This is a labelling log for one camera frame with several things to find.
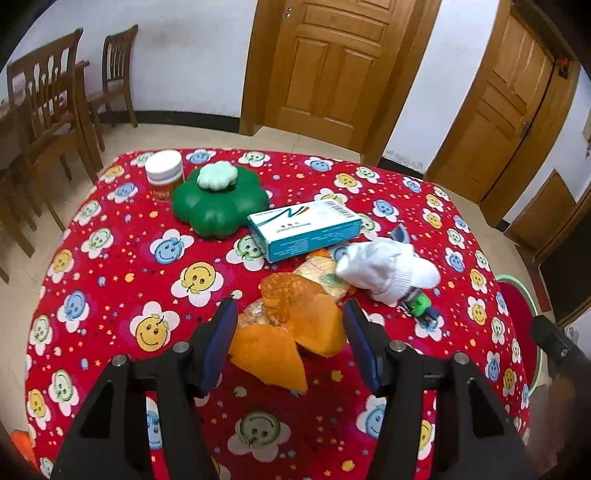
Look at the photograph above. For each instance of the green flower-shaped container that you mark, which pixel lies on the green flower-shaped container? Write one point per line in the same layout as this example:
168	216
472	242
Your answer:
207	212

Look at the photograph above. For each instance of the wooden door with brass lock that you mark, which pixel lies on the wooden door with brass lock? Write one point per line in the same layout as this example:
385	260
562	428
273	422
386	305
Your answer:
498	115

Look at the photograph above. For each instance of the low wooden cabinet door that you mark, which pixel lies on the low wooden cabinet door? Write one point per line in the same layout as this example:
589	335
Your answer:
549	207

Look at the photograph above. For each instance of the wooden panel door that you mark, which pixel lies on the wooden panel door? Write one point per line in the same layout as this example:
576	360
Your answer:
323	69

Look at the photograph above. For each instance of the orange paper wrapper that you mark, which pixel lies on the orange paper wrapper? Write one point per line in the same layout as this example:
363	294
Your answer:
272	355

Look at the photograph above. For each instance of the small green and grey toy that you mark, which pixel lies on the small green and grey toy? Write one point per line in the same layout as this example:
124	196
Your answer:
422	304

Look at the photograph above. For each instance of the red basin with green rim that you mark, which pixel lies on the red basin with green rim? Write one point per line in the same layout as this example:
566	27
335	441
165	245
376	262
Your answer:
519	304

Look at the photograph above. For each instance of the red door ornament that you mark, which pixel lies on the red door ornament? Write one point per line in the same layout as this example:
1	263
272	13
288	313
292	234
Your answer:
563	67

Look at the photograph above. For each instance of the wooden dining table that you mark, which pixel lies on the wooden dining table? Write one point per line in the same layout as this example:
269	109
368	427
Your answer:
90	124

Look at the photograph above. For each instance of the orange plastic stool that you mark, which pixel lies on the orange plastic stool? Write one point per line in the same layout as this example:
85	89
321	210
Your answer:
23	445

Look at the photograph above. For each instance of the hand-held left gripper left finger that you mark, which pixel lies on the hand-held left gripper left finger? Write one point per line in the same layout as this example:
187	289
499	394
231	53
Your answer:
219	346

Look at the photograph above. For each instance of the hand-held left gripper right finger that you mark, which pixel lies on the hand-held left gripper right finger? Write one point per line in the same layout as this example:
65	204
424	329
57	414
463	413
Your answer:
362	350

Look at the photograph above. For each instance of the grey plastic piece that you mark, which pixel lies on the grey plastic piece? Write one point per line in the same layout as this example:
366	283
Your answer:
400	234

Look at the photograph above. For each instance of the teal and white carton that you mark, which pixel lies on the teal and white carton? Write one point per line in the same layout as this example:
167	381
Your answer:
300	230

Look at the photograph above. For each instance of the red smiley flower tablecloth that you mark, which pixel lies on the red smiley flower tablecloth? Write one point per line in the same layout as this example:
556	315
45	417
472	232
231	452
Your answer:
138	258

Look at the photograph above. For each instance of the white jar with orange label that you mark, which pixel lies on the white jar with orange label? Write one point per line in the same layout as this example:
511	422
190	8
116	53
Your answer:
164	173

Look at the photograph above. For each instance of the clear plastic snack wrapper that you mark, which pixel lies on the clear plastic snack wrapper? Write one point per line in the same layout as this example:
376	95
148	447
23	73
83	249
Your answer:
323	277

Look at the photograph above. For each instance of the wooden dining chair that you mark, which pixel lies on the wooden dining chair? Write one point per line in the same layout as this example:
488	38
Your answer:
46	83
117	69
14	217

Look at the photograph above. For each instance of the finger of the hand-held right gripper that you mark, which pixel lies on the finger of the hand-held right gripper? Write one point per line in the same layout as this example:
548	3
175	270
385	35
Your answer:
554	344

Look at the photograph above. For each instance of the white sock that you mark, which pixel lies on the white sock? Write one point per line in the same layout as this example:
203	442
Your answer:
383	267

